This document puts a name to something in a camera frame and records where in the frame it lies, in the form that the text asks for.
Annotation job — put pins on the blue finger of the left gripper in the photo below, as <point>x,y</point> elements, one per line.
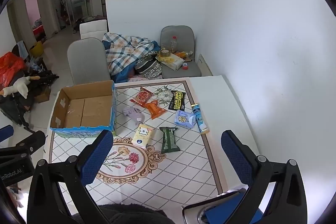
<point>27,146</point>
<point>6,132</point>

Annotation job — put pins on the green wipes pack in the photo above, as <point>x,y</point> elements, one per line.
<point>169,142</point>

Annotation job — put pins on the white goose plush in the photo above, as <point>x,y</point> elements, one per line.
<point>20,86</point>

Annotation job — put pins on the red snack pack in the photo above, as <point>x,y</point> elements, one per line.
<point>142,97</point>

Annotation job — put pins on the grey chair near box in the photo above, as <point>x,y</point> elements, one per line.
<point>87,61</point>

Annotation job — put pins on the white chair behind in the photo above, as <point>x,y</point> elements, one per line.
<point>93,29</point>

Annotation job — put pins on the orange wipes pack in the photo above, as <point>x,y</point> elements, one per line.
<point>154,109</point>

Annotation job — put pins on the small red white container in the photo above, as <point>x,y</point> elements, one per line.
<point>185,66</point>

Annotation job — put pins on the purple cloth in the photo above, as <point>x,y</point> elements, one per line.
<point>134,114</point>

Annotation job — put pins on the black tripod pile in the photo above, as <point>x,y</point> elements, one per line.
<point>15,106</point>

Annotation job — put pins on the blue milk powder sachet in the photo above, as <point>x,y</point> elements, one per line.
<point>203,129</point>

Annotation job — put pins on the red orange plastic bag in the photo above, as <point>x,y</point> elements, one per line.
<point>10,64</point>

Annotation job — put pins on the light blue tissue pack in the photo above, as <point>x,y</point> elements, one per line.
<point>185,119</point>

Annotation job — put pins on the white board against wall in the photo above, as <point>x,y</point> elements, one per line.
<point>204,68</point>

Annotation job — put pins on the clear plastic bottle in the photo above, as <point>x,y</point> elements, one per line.
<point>173,44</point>

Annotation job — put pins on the small cardboard box on floor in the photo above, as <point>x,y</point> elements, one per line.
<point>44,96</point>

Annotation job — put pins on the blue seat cushion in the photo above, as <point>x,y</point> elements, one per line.
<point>220,210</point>

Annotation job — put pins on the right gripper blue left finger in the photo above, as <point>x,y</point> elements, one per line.
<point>46,202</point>

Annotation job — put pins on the black shoe wipes pack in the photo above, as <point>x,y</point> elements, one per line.
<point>178,101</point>

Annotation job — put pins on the patterned tablecloth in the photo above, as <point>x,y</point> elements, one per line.
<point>198,171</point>

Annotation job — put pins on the patterned black white bag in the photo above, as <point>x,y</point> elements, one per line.
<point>148,67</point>

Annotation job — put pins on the brown tape roll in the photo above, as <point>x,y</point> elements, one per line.
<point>164,53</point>

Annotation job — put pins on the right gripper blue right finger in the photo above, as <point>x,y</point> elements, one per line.
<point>287,203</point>

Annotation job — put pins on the yellow tissue pack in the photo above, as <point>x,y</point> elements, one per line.
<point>142,136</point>

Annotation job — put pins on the plaid blanket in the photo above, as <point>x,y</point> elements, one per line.
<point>123,53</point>

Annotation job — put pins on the grey chair in corner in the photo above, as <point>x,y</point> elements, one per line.
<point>185,50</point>

